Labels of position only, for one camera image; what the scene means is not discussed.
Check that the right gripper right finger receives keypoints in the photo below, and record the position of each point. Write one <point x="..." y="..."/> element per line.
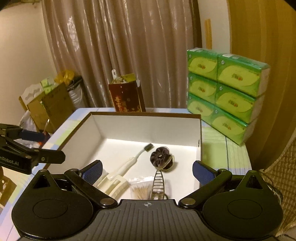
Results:
<point x="211" y="181"/>

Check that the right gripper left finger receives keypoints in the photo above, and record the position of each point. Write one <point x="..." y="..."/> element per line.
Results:
<point x="83" y="181"/>

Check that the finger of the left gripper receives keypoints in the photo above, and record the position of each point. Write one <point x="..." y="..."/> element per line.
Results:
<point x="43" y="155"/>
<point x="16" y="132"/>

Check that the dark purple scrunchie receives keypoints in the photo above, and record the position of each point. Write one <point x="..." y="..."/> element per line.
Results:
<point x="162" y="159"/>

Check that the white toothbrush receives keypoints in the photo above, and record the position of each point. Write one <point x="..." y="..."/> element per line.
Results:
<point x="124" y="168"/>

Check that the checkered tablecloth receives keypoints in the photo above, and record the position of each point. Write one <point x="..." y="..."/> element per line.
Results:
<point x="218" y="151"/>

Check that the cream comb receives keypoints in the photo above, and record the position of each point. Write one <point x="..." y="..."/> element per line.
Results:
<point x="115" y="187"/>

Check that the brown cardboard boxes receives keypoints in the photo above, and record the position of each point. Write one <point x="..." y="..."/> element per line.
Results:
<point x="48" y="111"/>

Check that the bag of cotton swabs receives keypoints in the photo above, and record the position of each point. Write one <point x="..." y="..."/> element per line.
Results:
<point x="141" y="188"/>

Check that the brown cardboard storage box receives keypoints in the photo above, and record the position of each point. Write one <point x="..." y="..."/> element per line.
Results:
<point x="113" y="138"/>

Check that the quilted beige chair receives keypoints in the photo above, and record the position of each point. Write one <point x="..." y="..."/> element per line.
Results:
<point x="282" y="174"/>

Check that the yellow plastic bag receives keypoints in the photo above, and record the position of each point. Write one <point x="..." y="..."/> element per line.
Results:
<point x="66" y="76"/>

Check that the green tissue pack stack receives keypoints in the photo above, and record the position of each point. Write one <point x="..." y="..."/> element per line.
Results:
<point x="227" y="90"/>

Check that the dark red gift bag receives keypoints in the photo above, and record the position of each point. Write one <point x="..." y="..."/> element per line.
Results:
<point x="127" y="97"/>

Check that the beige curtain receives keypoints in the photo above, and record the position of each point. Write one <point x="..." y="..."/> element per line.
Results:
<point x="147" y="38"/>

